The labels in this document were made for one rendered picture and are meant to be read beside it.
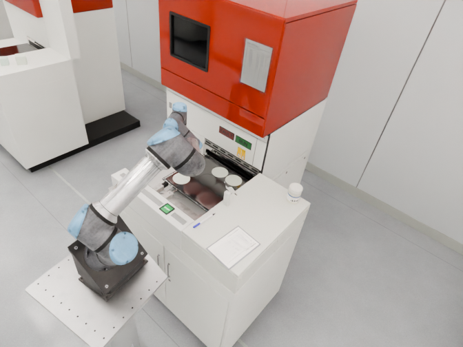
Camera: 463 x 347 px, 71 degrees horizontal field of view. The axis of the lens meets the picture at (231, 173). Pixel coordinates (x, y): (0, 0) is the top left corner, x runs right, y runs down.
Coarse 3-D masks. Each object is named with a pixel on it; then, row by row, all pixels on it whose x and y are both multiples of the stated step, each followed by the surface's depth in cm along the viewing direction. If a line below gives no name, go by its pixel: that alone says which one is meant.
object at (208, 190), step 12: (204, 156) 208; (228, 168) 202; (168, 180) 187; (192, 180) 189; (204, 180) 191; (216, 180) 192; (192, 192) 182; (204, 192) 183; (216, 192) 184; (204, 204) 176; (216, 204) 177
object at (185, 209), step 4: (160, 192) 182; (164, 192) 182; (172, 200) 178; (176, 200) 179; (176, 204) 176; (180, 204) 176; (184, 204) 177; (180, 208) 175; (184, 208) 175; (188, 208) 175; (184, 212) 173; (188, 212) 173; (192, 212) 173; (192, 216) 171; (196, 216) 171
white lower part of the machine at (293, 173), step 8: (304, 152) 238; (296, 160) 232; (304, 160) 246; (288, 168) 227; (296, 168) 241; (304, 168) 256; (280, 176) 222; (288, 176) 235; (296, 176) 251; (280, 184) 230; (288, 184) 244
